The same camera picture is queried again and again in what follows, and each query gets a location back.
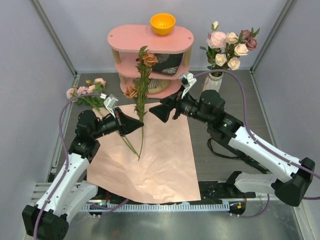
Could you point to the peach and orange flower bunch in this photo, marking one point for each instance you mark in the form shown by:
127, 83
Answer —
235, 48

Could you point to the mauve pink flower bunch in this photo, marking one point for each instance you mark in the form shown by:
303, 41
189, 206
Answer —
249, 38

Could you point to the pink three-tier shelf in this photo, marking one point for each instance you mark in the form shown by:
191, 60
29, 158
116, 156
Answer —
125, 42

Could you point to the aluminium rail frame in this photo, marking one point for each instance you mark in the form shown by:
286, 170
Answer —
98, 207

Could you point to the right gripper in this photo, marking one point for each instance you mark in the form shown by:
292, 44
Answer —
162, 111

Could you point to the brown orange flower stem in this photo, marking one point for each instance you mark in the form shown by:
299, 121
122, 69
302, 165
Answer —
145, 62

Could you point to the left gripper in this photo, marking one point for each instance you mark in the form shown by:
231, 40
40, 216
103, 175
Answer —
124, 123

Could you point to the pink wrapping paper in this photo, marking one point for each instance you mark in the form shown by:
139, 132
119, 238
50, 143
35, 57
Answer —
164, 173

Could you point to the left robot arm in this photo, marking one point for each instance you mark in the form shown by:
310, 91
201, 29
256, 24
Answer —
50, 217

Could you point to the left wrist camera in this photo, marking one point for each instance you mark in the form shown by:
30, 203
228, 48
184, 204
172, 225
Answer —
109, 102

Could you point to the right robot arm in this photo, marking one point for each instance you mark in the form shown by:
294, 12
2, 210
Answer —
289, 177

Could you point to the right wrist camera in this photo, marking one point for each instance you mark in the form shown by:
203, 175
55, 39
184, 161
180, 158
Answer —
187, 80

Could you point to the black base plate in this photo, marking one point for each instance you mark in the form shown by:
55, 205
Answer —
211, 192

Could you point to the light pink rose spray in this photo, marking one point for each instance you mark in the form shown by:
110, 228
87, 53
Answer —
77, 94

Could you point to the black ribbon with gold text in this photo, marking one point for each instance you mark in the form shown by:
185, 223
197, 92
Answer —
233, 154

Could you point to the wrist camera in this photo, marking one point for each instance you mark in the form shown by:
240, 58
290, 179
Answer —
109, 102
187, 80

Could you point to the pale pink flower stem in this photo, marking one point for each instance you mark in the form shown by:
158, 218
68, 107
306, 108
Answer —
216, 43

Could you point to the orange plastic bowl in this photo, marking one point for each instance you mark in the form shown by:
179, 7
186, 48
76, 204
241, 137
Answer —
162, 23

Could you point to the white ribbed ceramic vase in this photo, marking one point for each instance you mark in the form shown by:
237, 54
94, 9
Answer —
213, 81

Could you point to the black floral square plate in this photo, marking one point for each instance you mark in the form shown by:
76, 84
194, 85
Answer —
167, 63

